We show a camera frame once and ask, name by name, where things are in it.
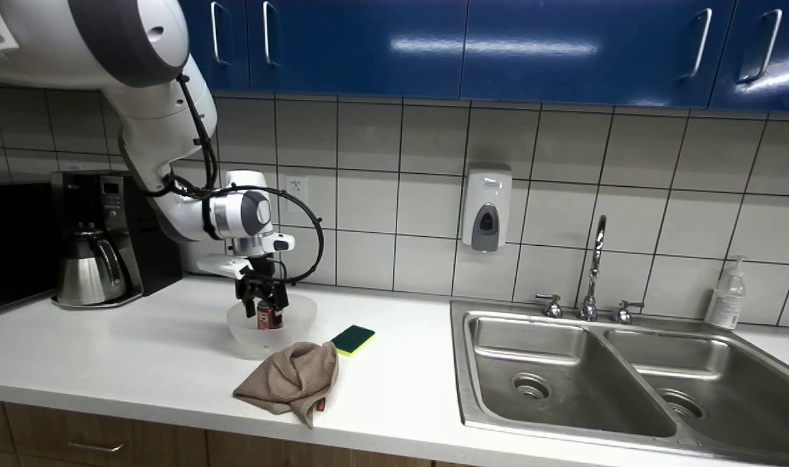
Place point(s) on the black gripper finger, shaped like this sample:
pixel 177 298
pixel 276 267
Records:
pixel 247 307
pixel 279 315

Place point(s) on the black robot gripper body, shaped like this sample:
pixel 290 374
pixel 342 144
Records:
pixel 256 280

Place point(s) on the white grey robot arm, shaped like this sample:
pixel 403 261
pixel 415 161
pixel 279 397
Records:
pixel 136 54

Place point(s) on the chrome sink faucet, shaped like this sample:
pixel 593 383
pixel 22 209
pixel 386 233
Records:
pixel 587 307

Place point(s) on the stainless steel double sink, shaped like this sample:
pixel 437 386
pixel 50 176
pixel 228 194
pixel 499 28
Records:
pixel 657 385

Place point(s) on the clear plastic bowl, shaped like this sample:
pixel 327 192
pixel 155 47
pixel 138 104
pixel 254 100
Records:
pixel 259 344

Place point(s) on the brown cloth towel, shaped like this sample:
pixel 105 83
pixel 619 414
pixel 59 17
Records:
pixel 293 379

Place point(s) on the green yellow sponge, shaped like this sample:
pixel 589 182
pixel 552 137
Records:
pixel 350 337

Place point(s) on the black coffee maker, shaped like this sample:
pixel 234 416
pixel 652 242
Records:
pixel 112 202

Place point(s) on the steel coffee carafe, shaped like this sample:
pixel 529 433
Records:
pixel 90 271

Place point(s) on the black silver microwave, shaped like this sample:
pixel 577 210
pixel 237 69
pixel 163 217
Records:
pixel 28 242

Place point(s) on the wooden lower cabinets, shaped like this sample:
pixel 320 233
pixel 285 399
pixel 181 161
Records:
pixel 37 436

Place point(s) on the blue upper cabinets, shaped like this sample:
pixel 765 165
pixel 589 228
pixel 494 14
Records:
pixel 624 53

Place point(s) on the clear soap bottle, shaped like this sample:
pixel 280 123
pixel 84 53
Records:
pixel 728 297

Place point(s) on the white wall soap dispenser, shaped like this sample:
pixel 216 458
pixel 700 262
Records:
pixel 485 209

